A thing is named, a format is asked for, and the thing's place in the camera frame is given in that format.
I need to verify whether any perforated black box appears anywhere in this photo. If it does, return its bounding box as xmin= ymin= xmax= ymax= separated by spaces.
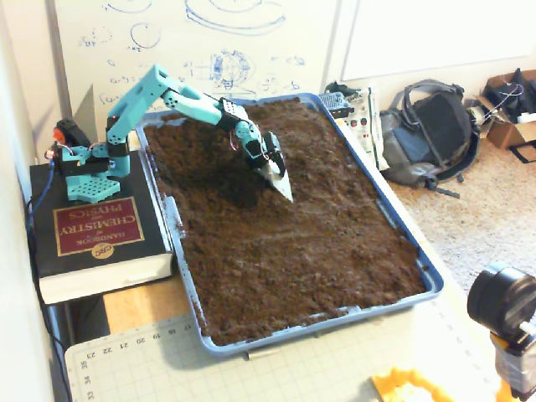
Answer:
xmin=317 ymin=91 xmax=351 ymax=119

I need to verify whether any grey taped camera mount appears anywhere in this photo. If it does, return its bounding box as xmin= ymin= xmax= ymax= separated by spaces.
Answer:
xmin=489 ymin=330 xmax=536 ymax=402

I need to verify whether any blue cable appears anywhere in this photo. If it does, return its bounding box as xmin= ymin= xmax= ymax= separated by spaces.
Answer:
xmin=25 ymin=165 xmax=58 ymax=235

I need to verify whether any dark green item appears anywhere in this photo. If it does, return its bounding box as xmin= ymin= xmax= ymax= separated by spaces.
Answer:
xmin=324 ymin=80 xmax=357 ymax=98

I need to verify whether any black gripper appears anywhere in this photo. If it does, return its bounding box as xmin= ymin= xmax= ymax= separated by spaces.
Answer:
xmin=245 ymin=131 xmax=295 ymax=204

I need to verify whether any brown soil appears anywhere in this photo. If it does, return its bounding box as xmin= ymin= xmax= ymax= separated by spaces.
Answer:
xmin=144 ymin=96 xmax=428 ymax=347

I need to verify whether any blank white board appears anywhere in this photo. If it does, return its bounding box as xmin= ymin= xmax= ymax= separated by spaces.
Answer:
xmin=339 ymin=0 xmax=536 ymax=83

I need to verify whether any blue plastic tray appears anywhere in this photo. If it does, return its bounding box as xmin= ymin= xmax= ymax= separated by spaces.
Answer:
xmin=133 ymin=92 xmax=445 ymax=358

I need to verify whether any whiteboard with blue drawings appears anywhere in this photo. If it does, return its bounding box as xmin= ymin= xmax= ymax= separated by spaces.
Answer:
xmin=45 ymin=0 xmax=343 ymax=143

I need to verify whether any grey backpack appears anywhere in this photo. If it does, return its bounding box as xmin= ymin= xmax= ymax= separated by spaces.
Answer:
xmin=379 ymin=78 xmax=482 ymax=200

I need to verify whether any metal bar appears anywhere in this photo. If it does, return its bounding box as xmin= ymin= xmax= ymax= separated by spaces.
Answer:
xmin=242 ymin=348 xmax=281 ymax=361

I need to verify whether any cardboard box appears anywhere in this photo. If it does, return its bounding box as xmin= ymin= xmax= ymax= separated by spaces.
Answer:
xmin=472 ymin=70 xmax=536 ymax=151

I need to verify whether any black chemistry physics handbook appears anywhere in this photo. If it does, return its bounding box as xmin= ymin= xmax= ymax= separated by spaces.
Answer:
xmin=28 ymin=150 xmax=175 ymax=306

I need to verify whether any black bag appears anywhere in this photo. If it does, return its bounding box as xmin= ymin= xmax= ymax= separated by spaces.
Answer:
xmin=481 ymin=67 xmax=536 ymax=122

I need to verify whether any yellow plastic part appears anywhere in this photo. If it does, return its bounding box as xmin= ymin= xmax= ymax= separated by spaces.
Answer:
xmin=370 ymin=364 xmax=456 ymax=402

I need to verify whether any white electronics box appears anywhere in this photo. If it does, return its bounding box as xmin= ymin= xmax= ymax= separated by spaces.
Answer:
xmin=341 ymin=86 xmax=384 ymax=172

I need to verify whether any black device orange knob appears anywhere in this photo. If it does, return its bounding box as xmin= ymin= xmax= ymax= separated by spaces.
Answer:
xmin=52 ymin=119 xmax=91 ymax=150

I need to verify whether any black camera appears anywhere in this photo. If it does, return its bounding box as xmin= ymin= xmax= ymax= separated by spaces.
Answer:
xmin=466 ymin=262 xmax=536 ymax=338

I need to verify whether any grey cutting mat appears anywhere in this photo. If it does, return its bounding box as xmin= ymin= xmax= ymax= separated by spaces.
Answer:
xmin=64 ymin=292 xmax=514 ymax=402

